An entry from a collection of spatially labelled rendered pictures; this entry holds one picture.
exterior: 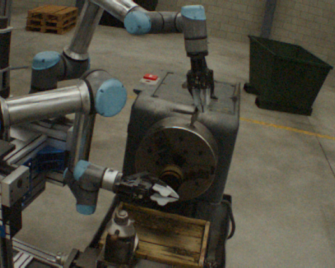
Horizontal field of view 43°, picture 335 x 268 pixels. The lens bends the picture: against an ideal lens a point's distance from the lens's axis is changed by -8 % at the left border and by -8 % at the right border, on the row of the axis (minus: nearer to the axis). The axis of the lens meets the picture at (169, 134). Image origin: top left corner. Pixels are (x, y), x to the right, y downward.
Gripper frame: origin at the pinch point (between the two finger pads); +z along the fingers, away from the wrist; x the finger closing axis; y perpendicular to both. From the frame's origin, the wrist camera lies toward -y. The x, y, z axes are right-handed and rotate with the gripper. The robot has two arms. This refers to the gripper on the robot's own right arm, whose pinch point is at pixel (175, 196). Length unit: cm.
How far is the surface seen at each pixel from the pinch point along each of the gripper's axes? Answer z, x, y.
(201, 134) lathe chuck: 2.3, 14.9, -24.5
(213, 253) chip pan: 23, -51, -48
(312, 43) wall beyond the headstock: 191, -19, -1037
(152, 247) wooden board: -2.6, -19.8, 5.1
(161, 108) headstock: -16.6, 16.1, -38.9
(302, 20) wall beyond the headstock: 149, 31, -1032
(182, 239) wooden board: 6.4, -19.0, -4.0
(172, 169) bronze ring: -4.1, 4.3, -11.1
